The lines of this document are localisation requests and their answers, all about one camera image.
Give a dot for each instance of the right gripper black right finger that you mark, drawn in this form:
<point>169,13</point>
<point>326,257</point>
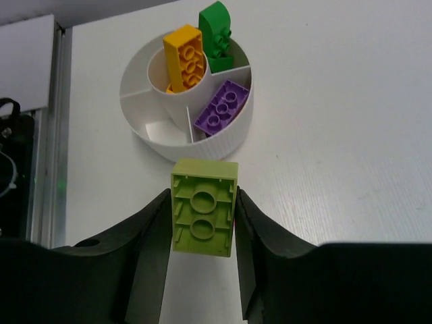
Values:
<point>285,279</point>

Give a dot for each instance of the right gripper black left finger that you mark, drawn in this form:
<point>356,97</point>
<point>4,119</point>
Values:
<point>116,276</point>

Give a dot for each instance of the lime long lego brick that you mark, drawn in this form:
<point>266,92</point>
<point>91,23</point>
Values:
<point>203,200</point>

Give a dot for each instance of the purple lego brick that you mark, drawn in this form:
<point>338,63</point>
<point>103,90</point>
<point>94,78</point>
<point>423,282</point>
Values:
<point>222,109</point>

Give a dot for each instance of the orange long lego brick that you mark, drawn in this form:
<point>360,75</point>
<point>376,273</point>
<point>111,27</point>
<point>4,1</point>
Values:
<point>185,58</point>

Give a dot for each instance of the dark green lego stud piece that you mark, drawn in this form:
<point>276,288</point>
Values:
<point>215,24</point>

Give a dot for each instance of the white divided round container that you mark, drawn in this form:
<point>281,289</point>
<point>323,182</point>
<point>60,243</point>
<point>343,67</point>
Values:
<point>166,121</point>

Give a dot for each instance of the aluminium front rail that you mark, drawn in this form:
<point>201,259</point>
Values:
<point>49,174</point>

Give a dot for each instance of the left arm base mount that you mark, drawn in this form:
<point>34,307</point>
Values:
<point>17,139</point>

